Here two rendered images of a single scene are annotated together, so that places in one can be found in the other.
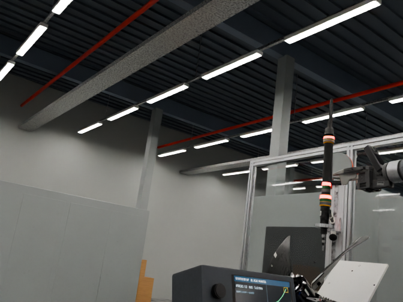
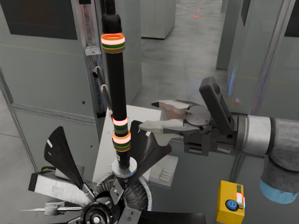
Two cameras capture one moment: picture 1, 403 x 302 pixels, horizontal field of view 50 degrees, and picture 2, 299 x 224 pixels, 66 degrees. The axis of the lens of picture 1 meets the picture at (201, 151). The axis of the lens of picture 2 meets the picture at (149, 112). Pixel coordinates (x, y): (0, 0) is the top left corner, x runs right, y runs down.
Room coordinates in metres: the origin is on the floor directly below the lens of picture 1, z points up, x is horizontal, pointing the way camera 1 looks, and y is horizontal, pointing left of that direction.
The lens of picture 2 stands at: (1.27, -0.28, 1.94)
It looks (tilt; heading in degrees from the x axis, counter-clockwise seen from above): 34 degrees down; 321
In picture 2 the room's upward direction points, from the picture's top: straight up
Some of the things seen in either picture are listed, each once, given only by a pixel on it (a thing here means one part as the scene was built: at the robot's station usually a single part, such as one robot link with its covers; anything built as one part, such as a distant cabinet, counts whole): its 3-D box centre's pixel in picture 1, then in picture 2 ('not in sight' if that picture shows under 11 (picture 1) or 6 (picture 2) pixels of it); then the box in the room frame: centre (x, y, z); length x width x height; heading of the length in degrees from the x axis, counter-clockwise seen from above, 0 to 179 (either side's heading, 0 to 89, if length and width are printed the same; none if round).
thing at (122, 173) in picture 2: (324, 215); (122, 153); (1.66, -0.51, 1.50); 0.09 x 0.07 x 0.10; 159
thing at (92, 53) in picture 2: (334, 225); (93, 58); (2.23, -0.73, 1.54); 0.10 x 0.07 x 0.08; 159
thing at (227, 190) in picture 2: not in sight; (229, 203); (1.51, -0.95, 1.02); 0.16 x 0.10 x 0.11; 124
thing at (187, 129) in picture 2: (356, 171); (183, 126); (1.51, -0.57, 1.65); 0.09 x 0.05 x 0.02; 55
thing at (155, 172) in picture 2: not in sight; (159, 172); (1.94, -0.91, 0.87); 0.15 x 0.09 x 0.02; 28
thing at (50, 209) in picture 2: not in sight; (52, 209); (1.94, -0.32, 1.08); 0.07 x 0.04 x 0.06; 44
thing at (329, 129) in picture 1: (326, 175); (119, 106); (1.65, -0.50, 1.66); 0.04 x 0.04 x 0.46
